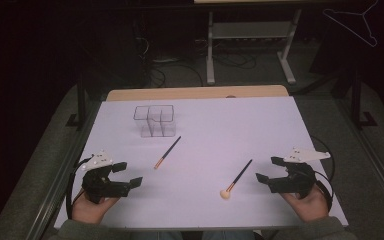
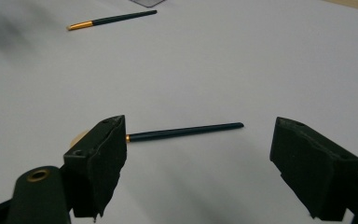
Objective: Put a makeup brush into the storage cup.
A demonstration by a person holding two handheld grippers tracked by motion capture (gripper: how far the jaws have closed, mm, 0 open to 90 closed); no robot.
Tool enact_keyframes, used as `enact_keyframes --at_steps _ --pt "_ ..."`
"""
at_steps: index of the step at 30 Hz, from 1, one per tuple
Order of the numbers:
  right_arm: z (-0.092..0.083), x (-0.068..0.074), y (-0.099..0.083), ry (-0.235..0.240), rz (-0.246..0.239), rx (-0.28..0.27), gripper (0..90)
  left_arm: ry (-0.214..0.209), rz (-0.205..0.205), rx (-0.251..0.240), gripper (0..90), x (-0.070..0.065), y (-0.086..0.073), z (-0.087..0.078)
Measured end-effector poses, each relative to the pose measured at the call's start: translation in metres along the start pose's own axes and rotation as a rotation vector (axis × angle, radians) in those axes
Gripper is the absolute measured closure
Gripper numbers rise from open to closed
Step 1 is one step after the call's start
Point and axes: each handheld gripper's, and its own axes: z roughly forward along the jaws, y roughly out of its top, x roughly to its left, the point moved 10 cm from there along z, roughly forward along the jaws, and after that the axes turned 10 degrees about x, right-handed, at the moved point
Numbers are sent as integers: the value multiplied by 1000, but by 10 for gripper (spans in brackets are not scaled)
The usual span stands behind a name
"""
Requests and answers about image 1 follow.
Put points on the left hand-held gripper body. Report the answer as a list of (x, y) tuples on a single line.
[(96, 183)]

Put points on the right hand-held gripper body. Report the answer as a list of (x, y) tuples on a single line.
[(295, 181)]

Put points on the thin dark makeup brush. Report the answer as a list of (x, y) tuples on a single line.
[(167, 152)]

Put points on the clear plastic compartment organizer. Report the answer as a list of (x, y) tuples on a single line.
[(155, 120)]

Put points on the person's left hand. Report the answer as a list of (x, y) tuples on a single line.
[(88, 210)]

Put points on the person's right hand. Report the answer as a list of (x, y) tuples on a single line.
[(308, 208)]

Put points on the makeup brush with beige head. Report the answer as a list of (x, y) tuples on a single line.
[(236, 180)]

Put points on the white board table cover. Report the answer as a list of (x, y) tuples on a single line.
[(206, 133)]

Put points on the black metal stand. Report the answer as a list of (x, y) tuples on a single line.
[(81, 103), (356, 103)]

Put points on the light wooden table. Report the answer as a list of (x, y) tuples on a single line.
[(196, 92)]

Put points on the white clothes hanger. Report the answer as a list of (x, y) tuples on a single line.
[(368, 37)]

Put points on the grey metal rail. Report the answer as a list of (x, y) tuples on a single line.
[(376, 160), (56, 190)]

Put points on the white metal desk frame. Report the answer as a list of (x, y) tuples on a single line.
[(250, 30)]

